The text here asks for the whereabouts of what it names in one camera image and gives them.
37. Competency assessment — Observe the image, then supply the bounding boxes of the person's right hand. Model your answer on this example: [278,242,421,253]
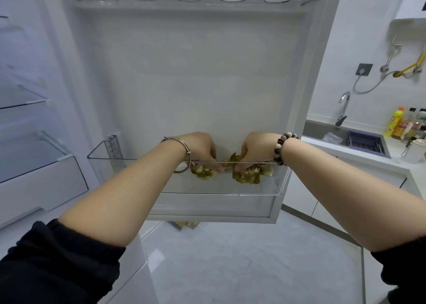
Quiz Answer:
[234,131,283,173]

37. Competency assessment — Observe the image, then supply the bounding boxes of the person's left hand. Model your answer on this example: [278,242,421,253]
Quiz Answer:
[182,131,225,174]

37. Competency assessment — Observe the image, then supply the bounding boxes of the white refrigerator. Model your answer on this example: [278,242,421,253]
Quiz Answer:
[0,0,345,304]

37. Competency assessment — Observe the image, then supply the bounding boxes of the person's right forearm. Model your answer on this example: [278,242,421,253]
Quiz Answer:
[281,137,426,253]

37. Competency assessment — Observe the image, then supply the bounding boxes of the person's left forearm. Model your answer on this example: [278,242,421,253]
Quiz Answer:
[58,139,192,248]

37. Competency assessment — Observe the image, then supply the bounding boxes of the person's black left sleeve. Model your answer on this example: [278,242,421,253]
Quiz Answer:
[0,219,126,304]

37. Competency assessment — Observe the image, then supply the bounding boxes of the person's black sleeve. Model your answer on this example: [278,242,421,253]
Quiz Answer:
[0,219,126,304]
[371,235,426,304]

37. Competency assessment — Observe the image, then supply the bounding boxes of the person's black right sleeve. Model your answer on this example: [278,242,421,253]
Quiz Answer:
[371,235,426,304]

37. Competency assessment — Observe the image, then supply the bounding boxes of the silver bangle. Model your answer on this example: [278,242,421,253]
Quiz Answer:
[159,136,193,174]

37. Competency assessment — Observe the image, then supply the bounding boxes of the steel kitchen sink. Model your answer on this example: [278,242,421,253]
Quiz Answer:
[302,119,392,159]

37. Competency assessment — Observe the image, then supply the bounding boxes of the white kitchen base cabinet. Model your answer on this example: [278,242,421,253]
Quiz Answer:
[282,147,426,241]

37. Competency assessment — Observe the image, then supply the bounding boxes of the translucent plastic bag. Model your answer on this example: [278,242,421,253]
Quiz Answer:
[321,132,343,145]

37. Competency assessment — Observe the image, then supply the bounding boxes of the chrome sink faucet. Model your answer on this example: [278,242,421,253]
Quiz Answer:
[334,91,351,128]

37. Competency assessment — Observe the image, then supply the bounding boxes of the yellow detergent bottle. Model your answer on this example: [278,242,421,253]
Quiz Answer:
[384,107,405,138]

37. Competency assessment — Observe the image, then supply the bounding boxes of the brown condiment bottle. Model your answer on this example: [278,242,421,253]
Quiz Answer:
[392,107,414,140]

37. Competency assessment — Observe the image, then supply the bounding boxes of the white cup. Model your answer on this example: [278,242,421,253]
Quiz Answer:
[401,138,426,165]

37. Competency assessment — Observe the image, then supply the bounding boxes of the dark cap condiment bottle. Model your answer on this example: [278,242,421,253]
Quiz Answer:
[412,108,426,139]

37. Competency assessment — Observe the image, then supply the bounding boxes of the white crisper drawer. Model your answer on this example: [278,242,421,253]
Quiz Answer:
[0,155,90,229]

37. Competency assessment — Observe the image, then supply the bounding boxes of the brown white beaded bracelet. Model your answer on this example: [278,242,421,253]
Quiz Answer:
[273,132,299,167]

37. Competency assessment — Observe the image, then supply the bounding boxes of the grey power cable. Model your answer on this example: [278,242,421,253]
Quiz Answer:
[352,70,400,95]

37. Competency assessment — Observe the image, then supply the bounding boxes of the silver flexible hose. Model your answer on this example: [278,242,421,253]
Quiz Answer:
[380,34,403,73]

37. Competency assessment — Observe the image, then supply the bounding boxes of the yellow gas hose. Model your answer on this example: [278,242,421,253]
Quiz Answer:
[392,49,426,79]

